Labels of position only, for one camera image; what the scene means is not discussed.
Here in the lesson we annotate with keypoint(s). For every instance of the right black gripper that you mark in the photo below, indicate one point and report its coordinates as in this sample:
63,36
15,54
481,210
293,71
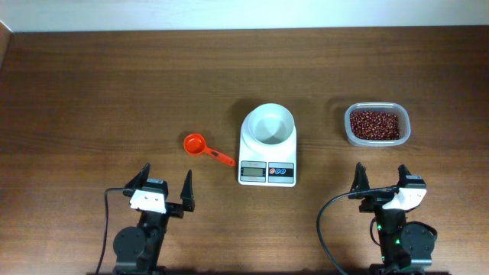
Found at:
371,202

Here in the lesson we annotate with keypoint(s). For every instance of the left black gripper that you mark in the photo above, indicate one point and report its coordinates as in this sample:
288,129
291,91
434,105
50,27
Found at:
176,211

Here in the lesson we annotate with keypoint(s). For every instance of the orange measuring scoop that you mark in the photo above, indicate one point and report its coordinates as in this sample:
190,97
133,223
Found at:
195,144

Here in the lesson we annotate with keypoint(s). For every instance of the red adzuki beans in container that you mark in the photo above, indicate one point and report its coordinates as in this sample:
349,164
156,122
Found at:
375,126

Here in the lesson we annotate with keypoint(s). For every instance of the clear plastic container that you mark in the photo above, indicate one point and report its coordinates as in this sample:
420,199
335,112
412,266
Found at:
393,108

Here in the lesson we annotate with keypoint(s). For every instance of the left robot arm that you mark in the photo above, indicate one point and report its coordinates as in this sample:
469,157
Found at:
137,248

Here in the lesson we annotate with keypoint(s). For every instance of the white round bowl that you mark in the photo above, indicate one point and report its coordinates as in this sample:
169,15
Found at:
271,124

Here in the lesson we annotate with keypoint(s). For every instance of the white digital kitchen scale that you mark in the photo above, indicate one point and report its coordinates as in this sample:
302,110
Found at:
267,154

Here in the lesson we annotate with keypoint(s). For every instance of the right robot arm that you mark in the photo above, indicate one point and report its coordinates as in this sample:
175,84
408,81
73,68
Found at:
406,247

